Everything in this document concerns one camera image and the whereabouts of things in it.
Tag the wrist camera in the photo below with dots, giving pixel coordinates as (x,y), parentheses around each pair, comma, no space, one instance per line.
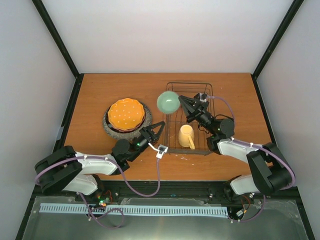
(160,150)
(201,97)

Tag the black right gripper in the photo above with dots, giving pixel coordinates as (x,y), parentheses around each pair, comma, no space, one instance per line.
(188,110)

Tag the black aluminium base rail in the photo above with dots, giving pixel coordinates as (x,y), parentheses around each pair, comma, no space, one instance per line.
(213,192)

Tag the black right frame post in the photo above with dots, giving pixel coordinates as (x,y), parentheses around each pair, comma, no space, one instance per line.
(282,28)

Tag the yellow polka dot plate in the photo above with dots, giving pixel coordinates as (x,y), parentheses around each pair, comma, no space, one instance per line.
(126,114)

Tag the pale green ceramic bowl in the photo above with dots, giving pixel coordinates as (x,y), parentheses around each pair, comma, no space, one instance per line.
(168,102)

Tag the green wire dish rack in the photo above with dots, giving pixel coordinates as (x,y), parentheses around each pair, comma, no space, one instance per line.
(174,121)

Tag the black left frame post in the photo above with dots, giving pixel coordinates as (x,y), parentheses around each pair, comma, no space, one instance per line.
(47,20)

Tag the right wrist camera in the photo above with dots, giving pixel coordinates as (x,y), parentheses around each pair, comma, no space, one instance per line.
(201,97)

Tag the pink scalloped plate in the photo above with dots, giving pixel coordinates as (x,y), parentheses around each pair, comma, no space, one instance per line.
(127,130)

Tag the light blue slotted cable duct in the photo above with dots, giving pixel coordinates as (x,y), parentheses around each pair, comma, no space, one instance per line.
(141,210)

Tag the dark speckled stone plate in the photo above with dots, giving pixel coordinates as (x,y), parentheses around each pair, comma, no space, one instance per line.
(130,135)

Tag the yellow ceramic mug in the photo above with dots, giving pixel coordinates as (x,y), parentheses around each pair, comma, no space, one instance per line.
(186,136)

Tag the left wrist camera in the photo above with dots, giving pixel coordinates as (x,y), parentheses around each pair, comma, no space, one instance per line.
(160,150)

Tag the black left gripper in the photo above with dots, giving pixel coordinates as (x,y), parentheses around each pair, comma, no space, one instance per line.
(145,131)

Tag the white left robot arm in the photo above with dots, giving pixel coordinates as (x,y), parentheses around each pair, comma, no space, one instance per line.
(70,170)

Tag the black frame post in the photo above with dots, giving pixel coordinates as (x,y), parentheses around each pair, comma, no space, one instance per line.
(47,20)
(282,28)

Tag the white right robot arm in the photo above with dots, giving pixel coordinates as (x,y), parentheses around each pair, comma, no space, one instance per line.
(269,170)

